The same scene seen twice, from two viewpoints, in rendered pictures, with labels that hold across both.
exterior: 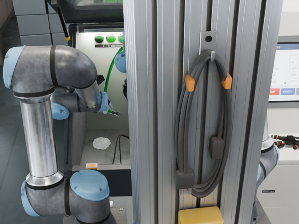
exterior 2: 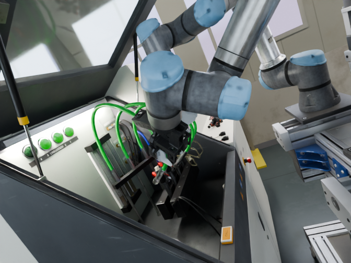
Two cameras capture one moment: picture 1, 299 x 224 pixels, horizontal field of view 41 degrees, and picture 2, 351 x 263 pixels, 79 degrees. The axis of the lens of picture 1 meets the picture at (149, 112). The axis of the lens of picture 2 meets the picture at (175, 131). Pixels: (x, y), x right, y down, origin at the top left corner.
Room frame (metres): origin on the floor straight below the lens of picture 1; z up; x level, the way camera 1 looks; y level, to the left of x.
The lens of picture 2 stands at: (1.27, 0.73, 1.42)
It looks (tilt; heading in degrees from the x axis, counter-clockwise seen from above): 14 degrees down; 293
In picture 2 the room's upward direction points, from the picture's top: 25 degrees counter-clockwise
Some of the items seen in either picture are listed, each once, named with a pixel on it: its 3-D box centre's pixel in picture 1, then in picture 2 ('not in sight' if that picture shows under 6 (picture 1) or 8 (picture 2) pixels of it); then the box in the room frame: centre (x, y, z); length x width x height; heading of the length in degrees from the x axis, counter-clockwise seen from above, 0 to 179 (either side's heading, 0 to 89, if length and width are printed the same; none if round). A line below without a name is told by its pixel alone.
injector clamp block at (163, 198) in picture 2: not in sight; (184, 190); (1.70, -0.07, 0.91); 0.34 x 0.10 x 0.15; 91
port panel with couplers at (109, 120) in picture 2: not in sight; (122, 141); (1.97, -0.19, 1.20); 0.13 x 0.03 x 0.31; 91
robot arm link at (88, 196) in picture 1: (88, 194); not in sight; (0.98, 0.20, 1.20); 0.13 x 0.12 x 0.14; 93
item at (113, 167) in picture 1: (140, 179); (236, 205); (1.46, 0.05, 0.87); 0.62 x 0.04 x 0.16; 91
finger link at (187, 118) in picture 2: not in sight; (187, 120); (1.49, 0.08, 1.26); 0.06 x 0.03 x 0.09; 1
